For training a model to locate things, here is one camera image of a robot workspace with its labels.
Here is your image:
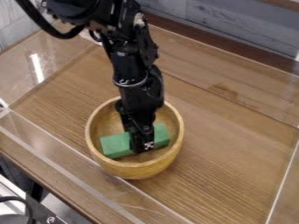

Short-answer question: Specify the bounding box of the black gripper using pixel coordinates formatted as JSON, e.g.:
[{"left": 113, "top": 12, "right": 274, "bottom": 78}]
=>
[{"left": 115, "top": 73, "right": 165, "bottom": 153}]

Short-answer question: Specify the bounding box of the green rectangular block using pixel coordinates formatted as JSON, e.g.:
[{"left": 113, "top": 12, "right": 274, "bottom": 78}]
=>
[{"left": 99, "top": 123, "right": 171, "bottom": 159}]

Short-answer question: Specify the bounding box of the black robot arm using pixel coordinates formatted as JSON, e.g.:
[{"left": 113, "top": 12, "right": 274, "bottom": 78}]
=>
[{"left": 15, "top": 0, "right": 165, "bottom": 153}]

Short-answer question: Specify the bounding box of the brown wooden bowl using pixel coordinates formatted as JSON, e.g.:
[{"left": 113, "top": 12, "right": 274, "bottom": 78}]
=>
[{"left": 86, "top": 97, "right": 185, "bottom": 179}]

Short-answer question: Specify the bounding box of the clear acrylic tray wall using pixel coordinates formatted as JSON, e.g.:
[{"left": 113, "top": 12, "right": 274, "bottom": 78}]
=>
[{"left": 0, "top": 108, "right": 193, "bottom": 224}]

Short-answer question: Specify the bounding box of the black metal table frame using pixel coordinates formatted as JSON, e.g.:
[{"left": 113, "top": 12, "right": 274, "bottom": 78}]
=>
[{"left": 0, "top": 156, "right": 91, "bottom": 224}]

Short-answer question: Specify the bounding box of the black cable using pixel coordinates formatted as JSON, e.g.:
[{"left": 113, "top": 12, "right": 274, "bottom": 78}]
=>
[{"left": 0, "top": 195, "right": 40, "bottom": 224}]

